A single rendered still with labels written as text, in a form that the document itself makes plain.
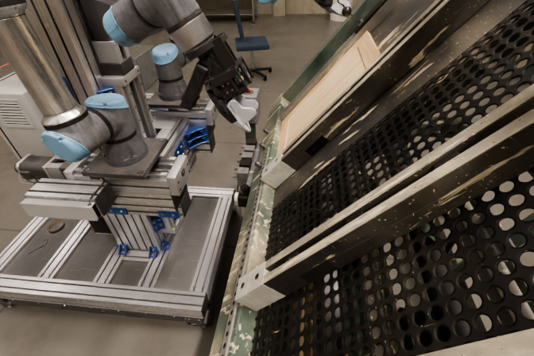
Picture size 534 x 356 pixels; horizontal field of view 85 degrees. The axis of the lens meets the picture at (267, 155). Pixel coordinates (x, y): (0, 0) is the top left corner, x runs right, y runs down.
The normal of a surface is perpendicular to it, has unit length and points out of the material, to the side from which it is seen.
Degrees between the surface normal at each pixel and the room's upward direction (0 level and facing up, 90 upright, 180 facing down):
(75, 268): 0
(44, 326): 0
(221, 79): 90
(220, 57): 90
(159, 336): 0
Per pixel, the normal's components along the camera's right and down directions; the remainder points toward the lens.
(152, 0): -0.28, 0.66
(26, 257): -0.02, -0.79
